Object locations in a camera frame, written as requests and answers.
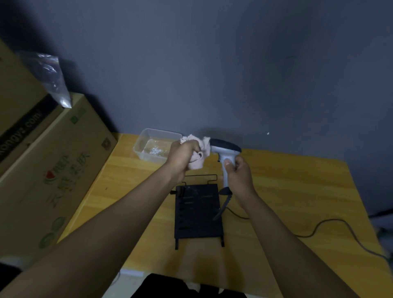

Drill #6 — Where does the person's left hand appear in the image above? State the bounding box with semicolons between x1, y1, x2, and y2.
167;140;203;182

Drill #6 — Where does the person's right hand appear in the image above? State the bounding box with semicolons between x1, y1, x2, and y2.
222;155;258;205

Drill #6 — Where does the pink cleaning cloth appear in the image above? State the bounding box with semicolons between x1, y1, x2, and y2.
179;134;212;171

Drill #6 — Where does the white and black scanner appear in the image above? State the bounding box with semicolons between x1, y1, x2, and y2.
210;138;242;196

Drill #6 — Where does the black metal scanner stand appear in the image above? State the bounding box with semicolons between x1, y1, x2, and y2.
170;174;225;250

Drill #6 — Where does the person's left forearm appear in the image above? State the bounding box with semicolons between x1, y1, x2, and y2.
0;164;185;298

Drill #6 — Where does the person's right forearm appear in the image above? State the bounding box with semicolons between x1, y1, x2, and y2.
241;193;360;298

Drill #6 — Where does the person's dark clothing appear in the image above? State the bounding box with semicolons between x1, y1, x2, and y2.
130;273;248;298

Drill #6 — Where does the clear plastic container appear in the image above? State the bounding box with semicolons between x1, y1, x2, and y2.
133;128;184;164

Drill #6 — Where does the large printed cardboard box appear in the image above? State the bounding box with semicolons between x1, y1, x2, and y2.
0;93;118;264

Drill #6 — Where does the clear plastic bag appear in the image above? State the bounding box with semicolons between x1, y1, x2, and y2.
17;50;73;108

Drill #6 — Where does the cardboard box with black tape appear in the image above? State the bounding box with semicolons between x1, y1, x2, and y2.
0;39;64;177

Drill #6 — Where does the grey scanner cable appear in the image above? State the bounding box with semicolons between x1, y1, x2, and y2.
213;195;389;262

